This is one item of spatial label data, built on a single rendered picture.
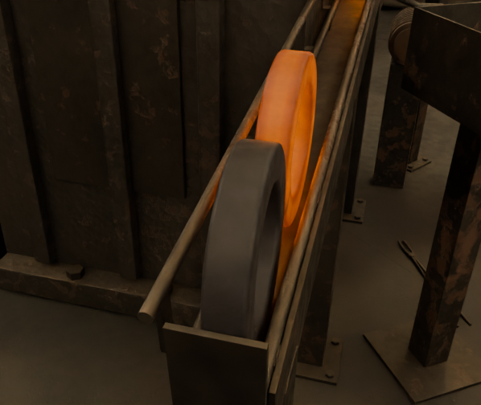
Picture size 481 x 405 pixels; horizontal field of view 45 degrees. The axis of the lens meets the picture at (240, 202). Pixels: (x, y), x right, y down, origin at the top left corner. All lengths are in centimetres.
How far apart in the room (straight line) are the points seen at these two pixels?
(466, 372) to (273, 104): 93
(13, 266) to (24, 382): 32
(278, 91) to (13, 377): 95
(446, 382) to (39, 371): 84
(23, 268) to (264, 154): 112
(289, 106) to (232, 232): 18
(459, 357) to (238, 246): 103
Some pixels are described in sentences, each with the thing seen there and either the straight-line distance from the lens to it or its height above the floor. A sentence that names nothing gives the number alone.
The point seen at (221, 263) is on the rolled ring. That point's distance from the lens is 38.
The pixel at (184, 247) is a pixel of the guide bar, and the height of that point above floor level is 66.
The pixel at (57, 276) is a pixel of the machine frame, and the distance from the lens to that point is 144.
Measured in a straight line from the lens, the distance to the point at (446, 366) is 135.
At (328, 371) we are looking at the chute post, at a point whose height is 2.
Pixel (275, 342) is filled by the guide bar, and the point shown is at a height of 61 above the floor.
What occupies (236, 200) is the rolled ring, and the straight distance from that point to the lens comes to 39.
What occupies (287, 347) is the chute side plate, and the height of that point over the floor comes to 60.
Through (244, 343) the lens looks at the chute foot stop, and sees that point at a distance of 40.
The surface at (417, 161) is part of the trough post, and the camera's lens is 212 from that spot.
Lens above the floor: 94
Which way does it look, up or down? 31 degrees down
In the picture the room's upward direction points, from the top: 1 degrees clockwise
